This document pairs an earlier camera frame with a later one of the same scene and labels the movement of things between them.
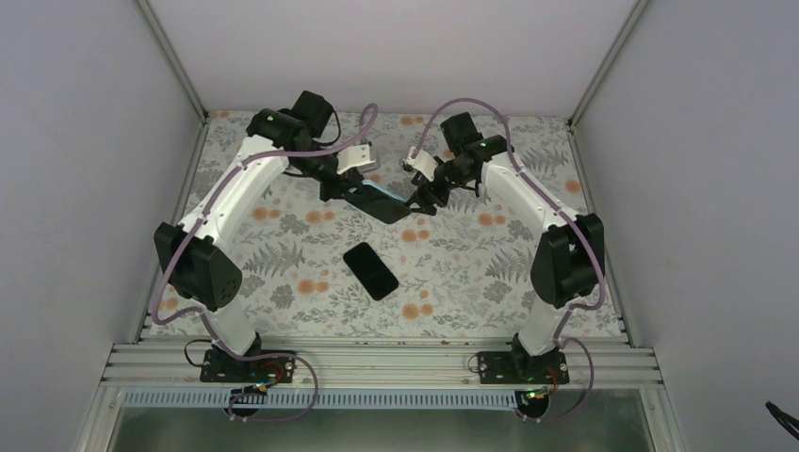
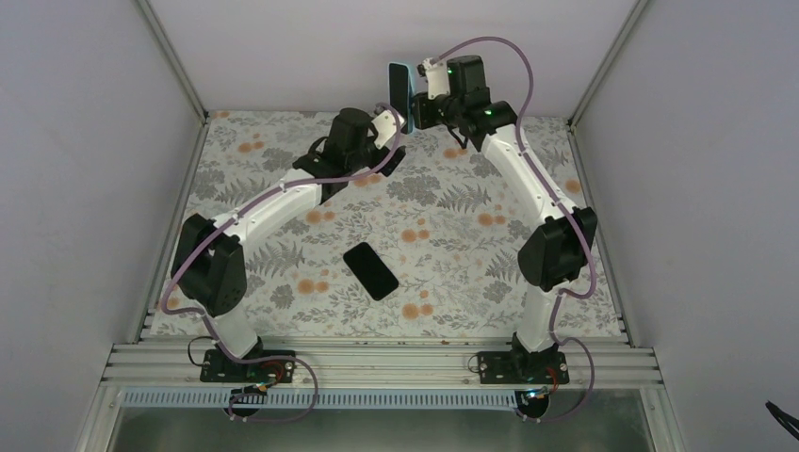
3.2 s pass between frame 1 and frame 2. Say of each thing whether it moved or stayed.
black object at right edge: stayed
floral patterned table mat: stayed
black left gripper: moved
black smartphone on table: stayed
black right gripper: moved
